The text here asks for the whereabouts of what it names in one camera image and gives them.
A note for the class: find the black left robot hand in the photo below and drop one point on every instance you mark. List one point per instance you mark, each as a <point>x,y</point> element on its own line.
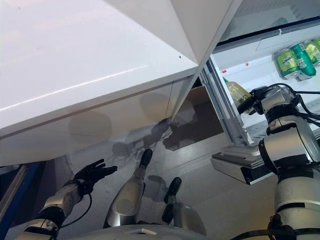
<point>93,173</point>

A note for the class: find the tall white partition panel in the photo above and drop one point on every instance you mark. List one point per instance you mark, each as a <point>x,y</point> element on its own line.
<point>187,25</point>

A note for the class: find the dark green drink can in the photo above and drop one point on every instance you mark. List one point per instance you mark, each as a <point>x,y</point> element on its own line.
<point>303,62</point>

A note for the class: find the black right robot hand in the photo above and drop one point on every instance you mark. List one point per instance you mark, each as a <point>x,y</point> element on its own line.
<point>253,103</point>

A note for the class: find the white counter cabinet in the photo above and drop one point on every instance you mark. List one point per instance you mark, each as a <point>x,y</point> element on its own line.
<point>75,130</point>

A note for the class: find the stainless steel fridge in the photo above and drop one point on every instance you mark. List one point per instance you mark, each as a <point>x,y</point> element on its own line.
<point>262,15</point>

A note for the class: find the clear yellow tea bottle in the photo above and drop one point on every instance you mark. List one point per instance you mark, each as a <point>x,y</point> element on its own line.
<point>236,91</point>

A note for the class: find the grey robot torso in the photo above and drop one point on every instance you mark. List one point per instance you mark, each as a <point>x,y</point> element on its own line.
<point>150,232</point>

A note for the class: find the light green drink can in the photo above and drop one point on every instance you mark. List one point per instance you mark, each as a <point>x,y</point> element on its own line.
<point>313,51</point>
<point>287,62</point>

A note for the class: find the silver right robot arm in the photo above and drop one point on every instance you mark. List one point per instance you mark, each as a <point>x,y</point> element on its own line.
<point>295,190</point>

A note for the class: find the white fridge drawer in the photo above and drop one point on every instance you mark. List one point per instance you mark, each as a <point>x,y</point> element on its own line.
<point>250,72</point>

